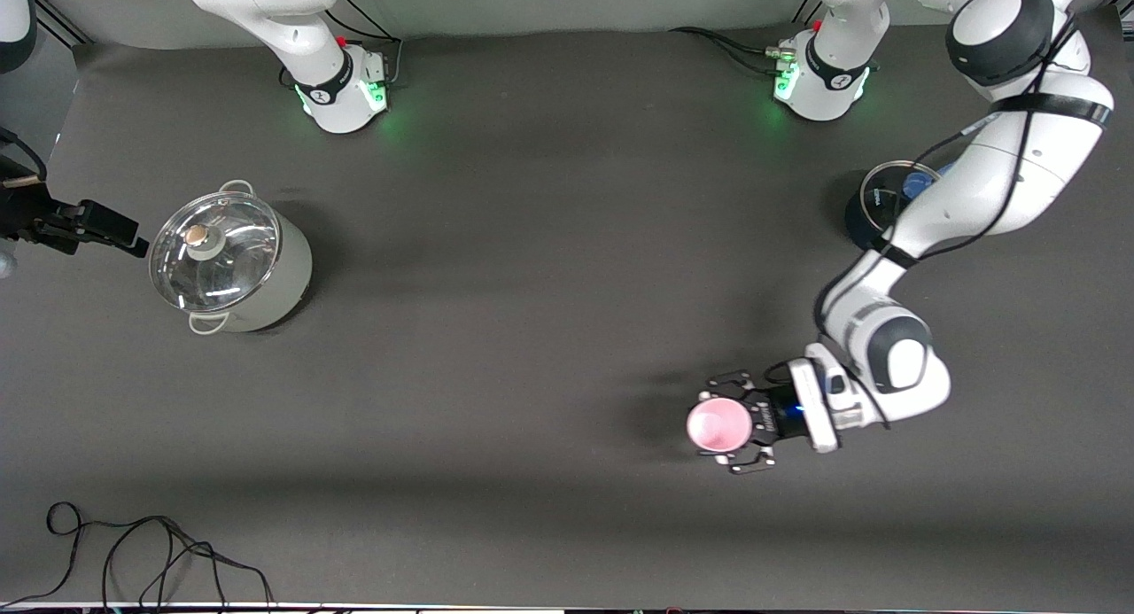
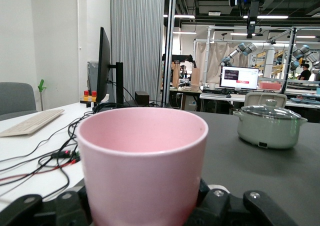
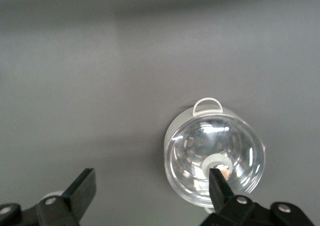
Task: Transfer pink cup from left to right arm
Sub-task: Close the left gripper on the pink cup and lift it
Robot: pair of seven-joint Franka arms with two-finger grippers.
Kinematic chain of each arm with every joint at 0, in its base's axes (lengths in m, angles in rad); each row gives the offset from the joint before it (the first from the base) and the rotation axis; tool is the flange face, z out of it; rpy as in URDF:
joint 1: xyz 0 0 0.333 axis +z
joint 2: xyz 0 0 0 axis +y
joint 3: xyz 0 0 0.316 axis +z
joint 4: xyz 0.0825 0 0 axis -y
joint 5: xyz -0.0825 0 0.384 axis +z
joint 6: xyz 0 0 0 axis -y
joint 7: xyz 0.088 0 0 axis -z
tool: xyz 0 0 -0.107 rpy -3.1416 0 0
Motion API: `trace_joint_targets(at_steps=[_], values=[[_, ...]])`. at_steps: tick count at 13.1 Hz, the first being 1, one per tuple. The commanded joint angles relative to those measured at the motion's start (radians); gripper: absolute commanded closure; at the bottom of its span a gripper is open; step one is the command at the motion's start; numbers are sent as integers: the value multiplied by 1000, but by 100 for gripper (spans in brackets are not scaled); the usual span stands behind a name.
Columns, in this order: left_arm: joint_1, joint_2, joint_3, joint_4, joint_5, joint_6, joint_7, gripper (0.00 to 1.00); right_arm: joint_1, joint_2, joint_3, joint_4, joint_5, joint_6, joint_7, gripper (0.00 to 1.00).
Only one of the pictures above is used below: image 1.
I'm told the black arm base cable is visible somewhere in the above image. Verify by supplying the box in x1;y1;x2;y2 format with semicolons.
323;0;404;88
669;27;789;74

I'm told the white cooking pot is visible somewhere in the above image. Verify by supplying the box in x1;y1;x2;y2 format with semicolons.
149;180;314;336

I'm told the pink plastic cup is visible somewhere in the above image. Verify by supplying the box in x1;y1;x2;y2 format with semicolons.
686;396;754;454

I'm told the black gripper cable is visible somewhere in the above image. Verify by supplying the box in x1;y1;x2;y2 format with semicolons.
0;127;47;185

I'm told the glass lid blue knob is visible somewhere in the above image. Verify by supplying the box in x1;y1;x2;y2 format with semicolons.
861;159;944;238

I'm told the dark blue saucepan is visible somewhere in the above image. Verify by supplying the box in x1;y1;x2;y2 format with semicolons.
843;159;953;253

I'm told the glass pot lid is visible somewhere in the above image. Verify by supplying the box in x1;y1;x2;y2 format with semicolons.
149;193;282;314

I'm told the thin black cable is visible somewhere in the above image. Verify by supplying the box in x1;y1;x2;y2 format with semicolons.
0;501;178;608
102;517;276;608

